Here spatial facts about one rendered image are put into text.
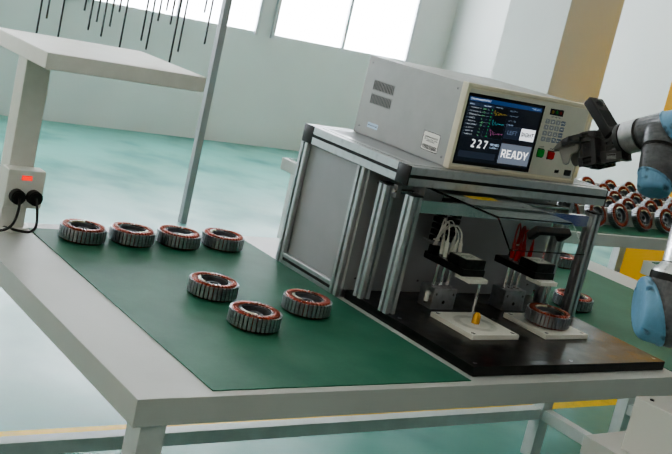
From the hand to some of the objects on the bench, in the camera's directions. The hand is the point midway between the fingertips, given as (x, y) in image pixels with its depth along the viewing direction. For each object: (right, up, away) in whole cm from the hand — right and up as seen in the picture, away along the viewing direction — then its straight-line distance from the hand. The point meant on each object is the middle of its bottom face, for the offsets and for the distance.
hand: (558, 146), depth 262 cm
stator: (-2, -44, +4) cm, 44 cm away
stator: (-82, -34, -24) cm, 92 cm away
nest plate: (-2, -45, +4) cm, 45 cm away
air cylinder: (-11, -41, +16) cm, 45 cm away
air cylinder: (-30, -39, +1) cm, 49 cm away
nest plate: (-22, -43, -10) cm, 49 cm away
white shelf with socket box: (-117, -24, -11) cm, 120 cm away
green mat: (-77, -35, -23) cm, 88 cm away
